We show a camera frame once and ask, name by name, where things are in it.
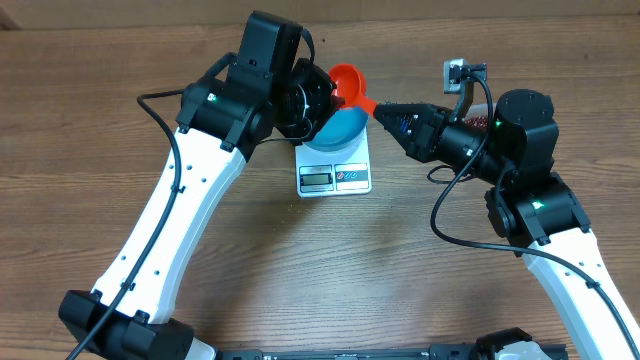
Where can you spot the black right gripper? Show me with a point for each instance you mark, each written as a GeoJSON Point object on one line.
{"type": "Point", "coordinates": [423, 140]}

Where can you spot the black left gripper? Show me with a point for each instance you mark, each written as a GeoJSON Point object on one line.
{"type": "Point", "coordinates": [325, 104]}

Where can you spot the red measuring scoop blue handle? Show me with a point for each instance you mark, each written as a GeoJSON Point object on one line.
{"type": "Point", "coordinates": [351, 86]}

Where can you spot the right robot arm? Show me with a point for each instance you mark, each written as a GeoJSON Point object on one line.
{"type": "Point", "coordinates": [529, 205]}

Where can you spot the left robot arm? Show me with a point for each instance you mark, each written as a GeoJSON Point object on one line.
{"type": "Point", "coordinates": [263, 92]}

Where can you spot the teal plastic bowl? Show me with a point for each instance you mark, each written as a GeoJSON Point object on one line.
{"type": "Point", "coordinates": [340, 130]}

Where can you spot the white digital kitchen scale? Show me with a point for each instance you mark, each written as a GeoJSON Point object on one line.
{"type": "Point", "coordinates": [345, 171]}

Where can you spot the clear plastic food container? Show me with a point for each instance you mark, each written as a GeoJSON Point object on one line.
{"type": "Point", "coordinates": [478, 108]}

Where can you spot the red adzuki beans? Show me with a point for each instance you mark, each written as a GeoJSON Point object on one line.
{"type": "Point", "coordinates": [480, 122]}

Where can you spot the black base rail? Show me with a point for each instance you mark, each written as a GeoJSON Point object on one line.
{"type": "Point", "coordinates": [513, 343]}

